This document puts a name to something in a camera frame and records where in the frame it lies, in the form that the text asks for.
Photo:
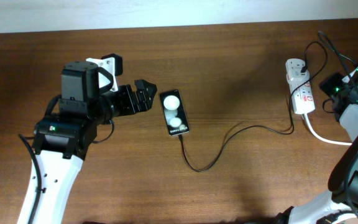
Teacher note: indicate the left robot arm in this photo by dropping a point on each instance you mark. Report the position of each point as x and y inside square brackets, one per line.
[69, 126]

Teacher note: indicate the black smartphone with white circles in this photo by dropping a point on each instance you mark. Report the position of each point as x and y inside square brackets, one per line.
[174, 113]

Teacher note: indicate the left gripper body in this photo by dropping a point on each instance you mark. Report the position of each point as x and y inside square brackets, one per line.
[122, 101]

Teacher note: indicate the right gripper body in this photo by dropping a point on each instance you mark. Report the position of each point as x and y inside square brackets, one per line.
[334, 86]

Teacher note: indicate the white usb charger plug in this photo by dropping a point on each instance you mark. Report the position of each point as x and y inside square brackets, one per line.
[295, 76]

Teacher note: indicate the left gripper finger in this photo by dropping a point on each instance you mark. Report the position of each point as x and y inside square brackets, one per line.
[145, 87]
[144, 100]

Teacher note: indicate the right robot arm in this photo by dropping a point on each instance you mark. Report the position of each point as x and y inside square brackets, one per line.
[340, 201]

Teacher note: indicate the white power strip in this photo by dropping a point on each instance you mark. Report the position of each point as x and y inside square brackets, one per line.
[301, 95]

